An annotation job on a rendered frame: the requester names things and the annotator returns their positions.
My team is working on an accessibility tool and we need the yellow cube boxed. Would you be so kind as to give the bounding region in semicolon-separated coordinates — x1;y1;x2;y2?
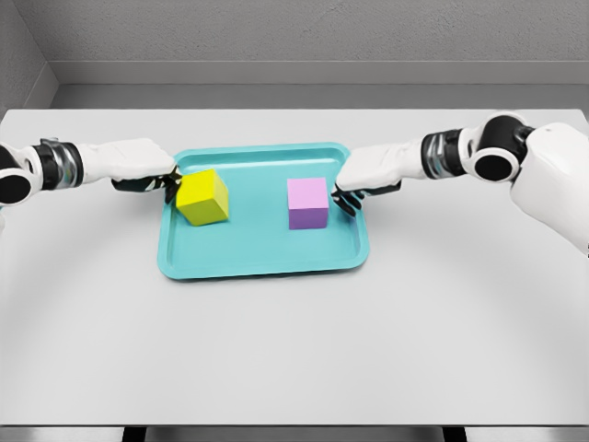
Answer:
175;168;230;227

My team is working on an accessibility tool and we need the teal tray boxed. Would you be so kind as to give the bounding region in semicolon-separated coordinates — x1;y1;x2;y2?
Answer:
156;142;371;282

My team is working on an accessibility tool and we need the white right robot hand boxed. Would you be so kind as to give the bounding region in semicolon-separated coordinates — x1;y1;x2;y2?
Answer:
330;143;406;218

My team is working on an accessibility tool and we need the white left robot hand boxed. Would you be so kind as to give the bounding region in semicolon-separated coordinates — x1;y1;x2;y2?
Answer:
106;138;184;204

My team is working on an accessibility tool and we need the purple cube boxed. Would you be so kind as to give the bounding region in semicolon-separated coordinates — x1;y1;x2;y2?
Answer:
286;177;329;231

